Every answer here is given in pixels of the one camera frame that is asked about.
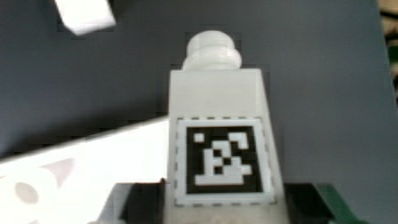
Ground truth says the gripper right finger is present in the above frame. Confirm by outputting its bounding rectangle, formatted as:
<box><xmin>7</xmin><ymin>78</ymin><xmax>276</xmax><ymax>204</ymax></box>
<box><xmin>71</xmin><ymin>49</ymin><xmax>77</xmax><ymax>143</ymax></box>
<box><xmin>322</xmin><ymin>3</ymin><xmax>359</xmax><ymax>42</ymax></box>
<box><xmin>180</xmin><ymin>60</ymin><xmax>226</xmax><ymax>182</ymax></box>
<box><xmin>284</xmin><ymin>183</ymin><xmax>370</xmax><ymax>224</ymax></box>

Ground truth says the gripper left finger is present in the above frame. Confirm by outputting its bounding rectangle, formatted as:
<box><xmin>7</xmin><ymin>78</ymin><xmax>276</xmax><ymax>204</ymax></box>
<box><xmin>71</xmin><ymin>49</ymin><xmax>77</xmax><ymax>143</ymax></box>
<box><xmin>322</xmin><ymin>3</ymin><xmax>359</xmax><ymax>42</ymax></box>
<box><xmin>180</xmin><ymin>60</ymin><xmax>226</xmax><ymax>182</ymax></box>
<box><xmin>94</xmin><ymin>181</ymin><xmax>165</xmax><ymax>224</ymax></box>

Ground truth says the white square tabletop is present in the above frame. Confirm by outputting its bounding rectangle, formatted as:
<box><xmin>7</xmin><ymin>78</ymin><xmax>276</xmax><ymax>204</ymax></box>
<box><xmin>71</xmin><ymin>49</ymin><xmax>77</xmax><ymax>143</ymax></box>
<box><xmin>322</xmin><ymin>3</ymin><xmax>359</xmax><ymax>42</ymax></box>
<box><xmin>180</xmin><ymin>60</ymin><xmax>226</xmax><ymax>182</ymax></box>
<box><xmin>0</xmin><ymin>118</ymin><xmax>169</xmax><ymax>224</ymax></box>

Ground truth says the white table leg with tag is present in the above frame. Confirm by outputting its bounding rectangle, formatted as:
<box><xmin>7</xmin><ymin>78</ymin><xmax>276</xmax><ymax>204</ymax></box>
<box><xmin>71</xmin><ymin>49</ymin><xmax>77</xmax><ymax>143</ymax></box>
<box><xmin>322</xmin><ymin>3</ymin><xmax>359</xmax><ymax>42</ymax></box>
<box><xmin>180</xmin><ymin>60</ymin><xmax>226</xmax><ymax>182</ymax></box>
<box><xmin>164</xmin><ymin>30</ymin><xmax>290</xmax><ymax>224</ymax></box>

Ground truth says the white table leg tilted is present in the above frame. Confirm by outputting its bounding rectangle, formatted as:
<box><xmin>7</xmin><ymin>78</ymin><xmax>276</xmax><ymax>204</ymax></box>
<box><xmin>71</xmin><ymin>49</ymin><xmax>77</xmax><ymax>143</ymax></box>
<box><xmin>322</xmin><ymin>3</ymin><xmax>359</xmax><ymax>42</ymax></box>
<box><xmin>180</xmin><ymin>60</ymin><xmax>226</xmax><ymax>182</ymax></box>
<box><xmin>55</xmin><ymin>0</ymin><xmax>116</xmax><ymax>35</ymax></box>

